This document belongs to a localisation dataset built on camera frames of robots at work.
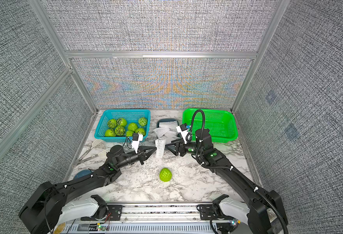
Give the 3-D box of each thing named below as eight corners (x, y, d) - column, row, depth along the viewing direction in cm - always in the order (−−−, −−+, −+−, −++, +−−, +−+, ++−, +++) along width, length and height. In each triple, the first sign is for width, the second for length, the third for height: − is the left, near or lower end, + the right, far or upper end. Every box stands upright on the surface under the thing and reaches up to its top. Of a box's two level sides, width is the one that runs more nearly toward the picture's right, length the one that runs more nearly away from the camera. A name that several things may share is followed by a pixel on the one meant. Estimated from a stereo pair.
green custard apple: (164, 184, 84) (164, 181, 79) (158, 176, 87) (157, 172, 82) (173, 178, 87) (173, 174, 81) (166, 170, 90) (166, 165, 84)
